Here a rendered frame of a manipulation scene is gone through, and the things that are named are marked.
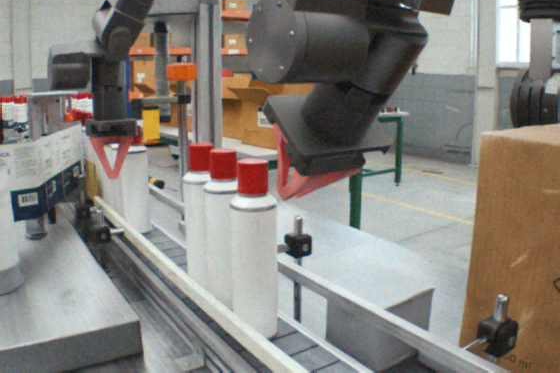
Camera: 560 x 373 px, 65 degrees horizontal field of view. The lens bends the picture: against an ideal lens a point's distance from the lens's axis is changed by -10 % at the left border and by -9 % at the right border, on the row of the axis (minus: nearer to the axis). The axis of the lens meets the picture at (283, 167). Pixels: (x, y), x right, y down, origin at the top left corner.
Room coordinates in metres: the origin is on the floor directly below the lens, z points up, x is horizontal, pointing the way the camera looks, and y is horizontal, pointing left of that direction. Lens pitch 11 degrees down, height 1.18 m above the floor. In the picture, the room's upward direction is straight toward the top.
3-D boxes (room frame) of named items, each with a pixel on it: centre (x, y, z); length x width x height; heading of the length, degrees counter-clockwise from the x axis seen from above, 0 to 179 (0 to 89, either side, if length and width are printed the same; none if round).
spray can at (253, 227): (0.51, 0.03, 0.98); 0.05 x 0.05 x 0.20
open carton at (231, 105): (3.05, 0.22, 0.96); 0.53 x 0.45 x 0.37; 127
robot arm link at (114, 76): (0.77, 0.29, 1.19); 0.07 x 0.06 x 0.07; 126
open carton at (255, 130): (2.69, 0.01, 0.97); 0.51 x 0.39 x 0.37; 131
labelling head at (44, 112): (1.12, 0.56, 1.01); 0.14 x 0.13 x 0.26; 34
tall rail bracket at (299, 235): (0.59, 0.00, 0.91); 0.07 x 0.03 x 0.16; 124
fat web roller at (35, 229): (0.83, 0.48, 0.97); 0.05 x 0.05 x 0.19
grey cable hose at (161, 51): (1.02, 0.25, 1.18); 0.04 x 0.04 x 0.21
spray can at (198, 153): (0.63, 0.11, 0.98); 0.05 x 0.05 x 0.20
